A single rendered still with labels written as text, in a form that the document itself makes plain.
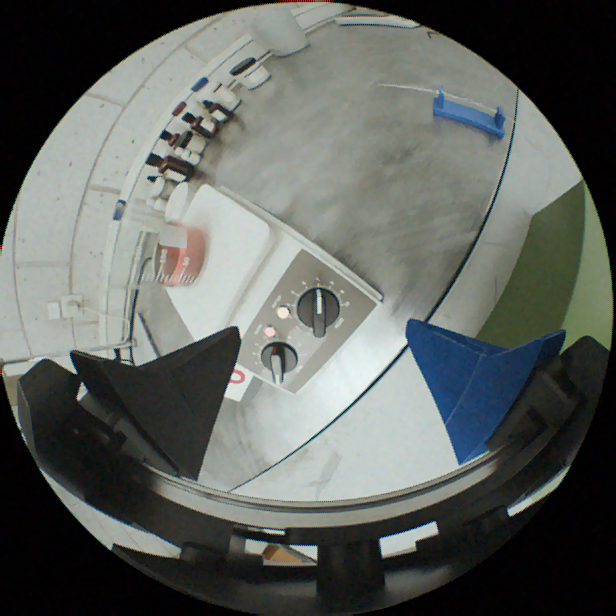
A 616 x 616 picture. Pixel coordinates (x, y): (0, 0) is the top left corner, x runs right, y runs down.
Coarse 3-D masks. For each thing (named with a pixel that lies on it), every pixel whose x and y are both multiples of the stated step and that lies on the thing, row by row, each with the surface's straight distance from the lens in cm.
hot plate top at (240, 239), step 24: (216, 192) 19; (192, 216) 21; (216, 216) 18; (240, 216) 15; (216, 240) 17; (240, 240) 14; (264, 240) 13; (216, 264) 16; (240, 264) 14; (192, 288) 19; (216, 288) 16; (240, 288) 14; (192, 312) 19; (216, 312) 16
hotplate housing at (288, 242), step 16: (224, 192) 21; (256, 208) 18; (272, 224) 15; (288, 240) 14; (304, 240) 14; (272, 256) 15; (288, 256) 14; (320, 256) 14; (256, 272) 15; (272, 272) 15; (352, 272) 15; (256, 288) 15; (272, 288) 15; (368, 288) 16; (240, 304) 16; (256, 304) 15; (240, 320) 17; (368, 320) 17; (352, 336) 17; (336, 352) 18; (272, 384) 20
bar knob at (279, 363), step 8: (272, 344) 16; (280, 344) 16; (264, 352) 17; (272, 352) 15; (280, 352) 16; (288, 352) 16; (264, 360) 17; (272, 360) 15; (280, 360) 15; (288, 360) 17; (296, 360) 17; (272, 368) 16; (280, 368) 16; (288, 368) 18; (272, 376) 17; (280, 376) 16
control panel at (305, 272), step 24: (312, 264) 14; (288, 288) 15; (312, 288) 14; (336, 288) 15; (264, 312) 16; (288, 312) 15; (360, 312) 16; (264, 336) 16; (288, 336) 16; (312, 336) 16; (336, 336) 16; (240, 360) 19; (312, 360) 17; (288, 384) 19
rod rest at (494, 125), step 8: (440, 88) 32; (440, 96) 30; (440, 104) 31; (448, 104) 33; (456, 104) 34; (440, 112) 31; (448, 112) 31; (456, 112) 32; (464, 112) 32; (472, 112) 33; (480, 112) 34; (464, 120) 32; (472, 120) 32; (480, 120) 32; (488, 120) 34; (496, 120) 33; (504, 120) 32; (480, 128) 32; (488, 128) 32; (496, 128) 33
